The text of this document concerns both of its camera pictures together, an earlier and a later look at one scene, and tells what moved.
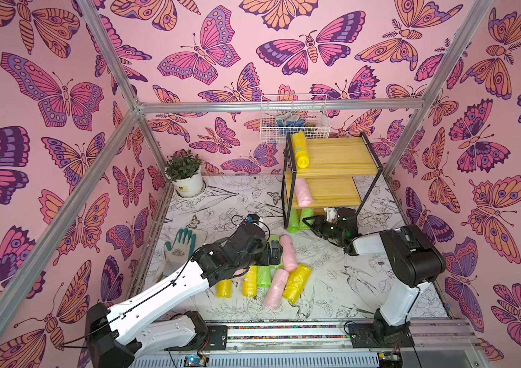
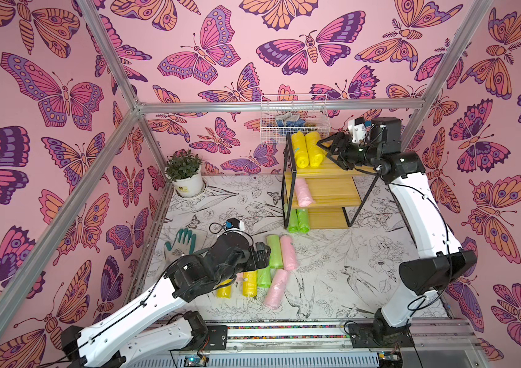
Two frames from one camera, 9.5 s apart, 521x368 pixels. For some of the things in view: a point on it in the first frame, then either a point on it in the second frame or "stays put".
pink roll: [303, 193] stays put
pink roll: [289, 253] stays put
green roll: [293, 224] stays put
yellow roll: [296, 283] to [316, 153]
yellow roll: [300, 149] stays put
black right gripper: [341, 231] to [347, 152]
